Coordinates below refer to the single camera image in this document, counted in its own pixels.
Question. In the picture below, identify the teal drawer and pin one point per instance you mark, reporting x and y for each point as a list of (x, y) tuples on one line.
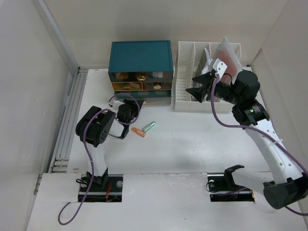
[(138, 76), (149, 96)]

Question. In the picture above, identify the teal desktop drawer cabinet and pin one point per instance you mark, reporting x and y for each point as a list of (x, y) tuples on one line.
[(141, 56)]

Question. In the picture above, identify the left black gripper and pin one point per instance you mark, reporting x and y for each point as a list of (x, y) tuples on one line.
[(135, 105)]

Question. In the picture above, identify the orange drawer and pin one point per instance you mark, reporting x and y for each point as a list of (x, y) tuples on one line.
[(157, 85)]

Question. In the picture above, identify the mint green highlighter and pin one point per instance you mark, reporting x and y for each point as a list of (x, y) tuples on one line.
[(149, 126)]

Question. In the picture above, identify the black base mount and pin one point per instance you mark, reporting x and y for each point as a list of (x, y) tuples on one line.
[(110, 193), (222, 188)]

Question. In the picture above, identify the grey spiral setup guide booklet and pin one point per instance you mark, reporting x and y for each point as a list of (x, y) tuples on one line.
[(202, 63)]

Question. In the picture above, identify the aluminium rail frame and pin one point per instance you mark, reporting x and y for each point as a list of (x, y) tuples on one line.
[(60, 154)]

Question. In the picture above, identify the yellow drawer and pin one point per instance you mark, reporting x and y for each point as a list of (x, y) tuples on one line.
[(122, 86)]

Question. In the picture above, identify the white four-slot file rack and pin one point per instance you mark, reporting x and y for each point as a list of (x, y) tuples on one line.
[(189, 55)]

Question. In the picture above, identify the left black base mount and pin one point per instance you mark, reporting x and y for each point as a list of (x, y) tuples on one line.
[(110, 193)]

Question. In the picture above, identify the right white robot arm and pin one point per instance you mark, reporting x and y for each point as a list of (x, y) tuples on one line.
[(289, 181)]

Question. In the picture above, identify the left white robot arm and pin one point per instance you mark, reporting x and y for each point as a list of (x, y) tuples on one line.
[(94, 128)]

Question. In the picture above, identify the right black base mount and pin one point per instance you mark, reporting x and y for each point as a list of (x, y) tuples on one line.
[(222, 188)]

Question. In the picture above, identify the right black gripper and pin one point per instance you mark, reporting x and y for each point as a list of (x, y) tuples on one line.
[(199, 93)]

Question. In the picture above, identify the orange highlighter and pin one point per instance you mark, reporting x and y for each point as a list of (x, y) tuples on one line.
[(139, 132)]

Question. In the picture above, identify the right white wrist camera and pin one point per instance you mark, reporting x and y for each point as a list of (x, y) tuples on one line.
[(219, 67)]

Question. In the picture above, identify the clear zip pouch red card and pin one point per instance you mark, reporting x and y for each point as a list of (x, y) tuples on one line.
[(230, 54)]

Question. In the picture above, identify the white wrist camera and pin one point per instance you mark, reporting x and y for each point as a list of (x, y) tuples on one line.
[(115, 104), (219, 67)]

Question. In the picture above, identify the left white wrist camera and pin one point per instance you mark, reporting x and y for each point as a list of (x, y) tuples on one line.
[(115, 104)]

